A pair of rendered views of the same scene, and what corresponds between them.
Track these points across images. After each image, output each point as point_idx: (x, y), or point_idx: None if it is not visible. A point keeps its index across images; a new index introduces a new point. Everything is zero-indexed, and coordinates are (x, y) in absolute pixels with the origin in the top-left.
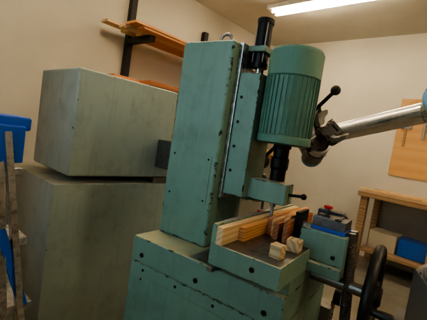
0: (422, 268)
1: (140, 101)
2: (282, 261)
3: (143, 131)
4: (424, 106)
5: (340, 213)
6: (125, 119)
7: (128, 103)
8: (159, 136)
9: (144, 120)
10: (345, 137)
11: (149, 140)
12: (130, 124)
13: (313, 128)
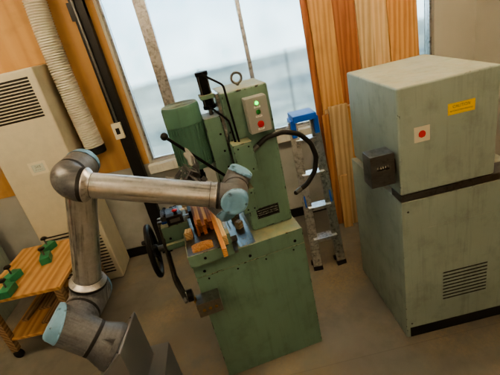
0: (128, 324)
1: (372, 101)
2: (181, 206)
3: (378, 133)
4: (99, 169)
5: (167, 214)
6: (367, 117)
7: (367, 103)
8: (388, 143)
9: (377, 121)
10: (167, 178)
11: (382, 145)
12: (370, 124)
13: (225, 178)
